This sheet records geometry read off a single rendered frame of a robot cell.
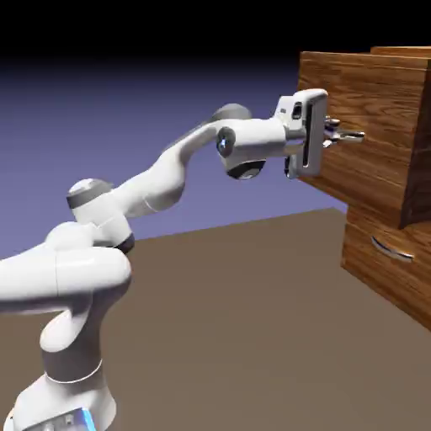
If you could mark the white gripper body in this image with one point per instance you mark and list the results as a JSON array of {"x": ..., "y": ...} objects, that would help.
[{"x": 316, "y": 134}]

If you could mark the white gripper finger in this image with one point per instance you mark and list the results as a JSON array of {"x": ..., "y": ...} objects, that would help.
[
  {"x": 327, "y": 143},
  {"x": 331, "y": 122}
]

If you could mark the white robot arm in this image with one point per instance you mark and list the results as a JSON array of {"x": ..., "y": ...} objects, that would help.
[{"x": 161, "y": 178}]

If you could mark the brown wooden drawer front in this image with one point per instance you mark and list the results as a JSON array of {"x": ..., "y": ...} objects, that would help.
[
  {"x": 373, "y": 276},
  {"x": 367, "y": 91}
]

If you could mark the brown wooden cabinet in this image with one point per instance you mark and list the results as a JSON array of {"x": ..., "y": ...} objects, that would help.
[{"x": 404, "y": 51}]

